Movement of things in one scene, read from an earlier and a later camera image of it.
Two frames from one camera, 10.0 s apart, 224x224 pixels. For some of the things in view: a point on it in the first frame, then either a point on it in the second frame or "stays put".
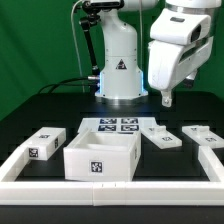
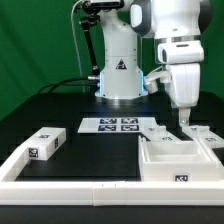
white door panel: x=161 y=137 stays put
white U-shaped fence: x=113 y=193 stays put
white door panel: x=202 y=136 stays put
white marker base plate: x=115 y=125 stays put
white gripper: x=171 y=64 → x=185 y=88
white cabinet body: x=103 y=155 → x=177 y=161
